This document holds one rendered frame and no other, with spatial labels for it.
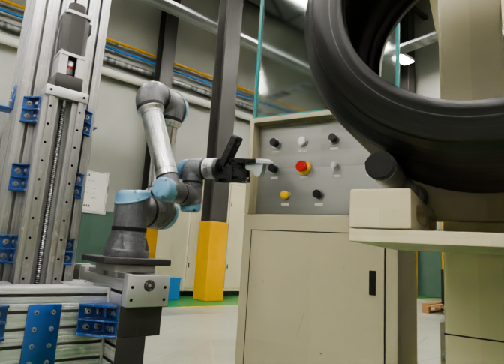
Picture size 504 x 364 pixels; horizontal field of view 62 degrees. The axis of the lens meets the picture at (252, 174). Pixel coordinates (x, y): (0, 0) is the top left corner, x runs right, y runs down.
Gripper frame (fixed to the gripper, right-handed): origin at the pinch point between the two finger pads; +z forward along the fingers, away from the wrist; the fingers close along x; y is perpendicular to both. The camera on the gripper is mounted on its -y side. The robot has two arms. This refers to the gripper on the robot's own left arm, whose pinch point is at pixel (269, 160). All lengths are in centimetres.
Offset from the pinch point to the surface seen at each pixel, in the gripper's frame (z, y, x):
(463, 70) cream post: 57, -16, 23
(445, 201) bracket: 53, 13, 29
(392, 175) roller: 46, 9, 62
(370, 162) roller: 43, 7, 63
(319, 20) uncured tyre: 35, -17, 60
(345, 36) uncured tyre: 39, -13, 62
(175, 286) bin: -318, 141, -391
